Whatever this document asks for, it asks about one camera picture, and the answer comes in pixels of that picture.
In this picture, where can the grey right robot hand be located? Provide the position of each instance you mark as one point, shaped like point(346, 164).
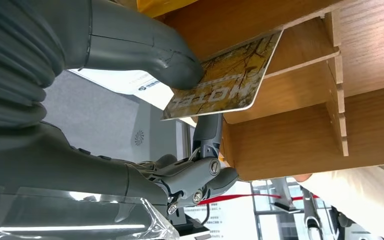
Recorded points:
point(129, 39)

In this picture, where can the person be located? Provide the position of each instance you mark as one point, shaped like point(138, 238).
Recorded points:
point(361, 195)

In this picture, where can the grey kiosk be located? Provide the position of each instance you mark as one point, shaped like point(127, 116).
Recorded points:
point(106, 129)

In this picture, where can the wooden divided box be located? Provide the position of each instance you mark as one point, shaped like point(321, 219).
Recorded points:
point(278, 142)

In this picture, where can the clear plastic cover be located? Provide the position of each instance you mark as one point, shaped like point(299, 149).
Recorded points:
point(79, 218)

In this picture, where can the red barrier belt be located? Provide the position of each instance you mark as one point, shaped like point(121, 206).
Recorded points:
point(231, 198)

